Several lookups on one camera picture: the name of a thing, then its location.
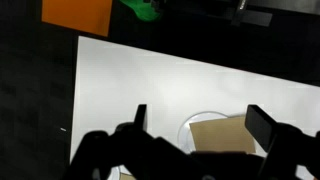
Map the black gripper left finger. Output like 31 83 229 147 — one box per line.
113 103 158 148

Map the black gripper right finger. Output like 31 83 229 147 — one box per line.
244 104 320 169

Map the white round plate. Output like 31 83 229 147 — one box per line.
177 111 234 155

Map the green handled clamp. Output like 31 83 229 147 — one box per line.
119 0 162 23

